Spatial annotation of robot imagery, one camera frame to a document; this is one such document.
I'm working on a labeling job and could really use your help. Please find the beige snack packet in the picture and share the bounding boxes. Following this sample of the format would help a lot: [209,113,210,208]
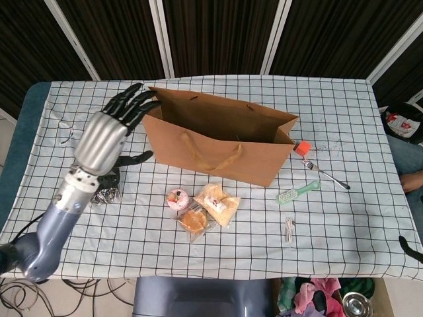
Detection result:
[192,184,241,228]

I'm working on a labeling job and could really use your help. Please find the person's hand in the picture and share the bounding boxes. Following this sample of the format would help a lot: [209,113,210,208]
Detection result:
[399,173,423,194]

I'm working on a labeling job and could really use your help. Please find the pink cupcake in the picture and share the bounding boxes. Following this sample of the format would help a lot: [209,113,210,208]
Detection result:
[167,188,190,211]

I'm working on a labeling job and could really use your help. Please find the orange cube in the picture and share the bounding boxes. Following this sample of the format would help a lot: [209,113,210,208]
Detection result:
[293,140,313,157]

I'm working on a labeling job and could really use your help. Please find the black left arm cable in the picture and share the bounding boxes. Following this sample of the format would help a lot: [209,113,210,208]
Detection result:
[13,211,46,246]

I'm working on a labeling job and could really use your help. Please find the metal bowl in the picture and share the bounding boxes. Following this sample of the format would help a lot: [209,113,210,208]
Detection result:
[342,292,371,317]

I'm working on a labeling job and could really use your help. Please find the green cloth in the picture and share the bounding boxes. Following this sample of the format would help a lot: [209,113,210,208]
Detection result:
[277,277,297,311]

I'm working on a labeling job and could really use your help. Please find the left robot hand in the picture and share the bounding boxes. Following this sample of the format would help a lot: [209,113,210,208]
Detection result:
[74,83,163,176]

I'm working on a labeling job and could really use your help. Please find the brown paper bag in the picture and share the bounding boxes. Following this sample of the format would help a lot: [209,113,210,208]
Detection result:
[141,85,301,188]

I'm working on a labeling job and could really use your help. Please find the black floor cables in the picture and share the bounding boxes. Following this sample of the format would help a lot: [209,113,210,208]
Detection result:
[0,279,136,317]

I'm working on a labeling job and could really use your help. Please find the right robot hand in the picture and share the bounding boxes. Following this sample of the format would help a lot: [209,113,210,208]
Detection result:
[399,235,423,262]

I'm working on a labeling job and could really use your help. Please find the black packaged item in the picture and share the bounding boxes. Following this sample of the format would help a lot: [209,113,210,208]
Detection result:
[91,171,122,205]

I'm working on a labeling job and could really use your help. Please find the green brush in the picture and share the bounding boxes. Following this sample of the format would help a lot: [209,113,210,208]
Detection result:
[276,180,322,205]

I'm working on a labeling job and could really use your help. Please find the blue table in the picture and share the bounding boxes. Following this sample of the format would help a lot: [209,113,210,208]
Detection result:
[0,81,52,229]

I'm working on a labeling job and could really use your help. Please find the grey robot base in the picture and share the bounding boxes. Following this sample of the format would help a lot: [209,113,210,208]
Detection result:
[132,276,275,317]

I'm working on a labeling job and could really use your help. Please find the cardboard box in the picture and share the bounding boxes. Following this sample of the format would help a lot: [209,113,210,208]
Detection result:
[274,277,397,317]

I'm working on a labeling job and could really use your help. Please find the red white plastic bag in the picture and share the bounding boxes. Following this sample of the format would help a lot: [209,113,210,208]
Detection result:
[385,111,418,138]

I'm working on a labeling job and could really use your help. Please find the round bun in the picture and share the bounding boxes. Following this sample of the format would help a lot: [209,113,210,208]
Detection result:
[171,203,219,244]

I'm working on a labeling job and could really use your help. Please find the dark folding partition screen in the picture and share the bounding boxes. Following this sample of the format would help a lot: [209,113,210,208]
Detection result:
[0,0,423,120]

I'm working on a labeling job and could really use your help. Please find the pink cloth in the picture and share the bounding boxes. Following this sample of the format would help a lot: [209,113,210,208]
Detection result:
[293,277,344,317]

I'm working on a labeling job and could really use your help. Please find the metal fork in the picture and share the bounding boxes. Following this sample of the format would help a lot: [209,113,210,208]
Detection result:
[302,158,351,191]

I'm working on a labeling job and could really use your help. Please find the person's jeans leg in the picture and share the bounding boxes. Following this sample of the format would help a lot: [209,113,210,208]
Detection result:
[387,135,423,176]

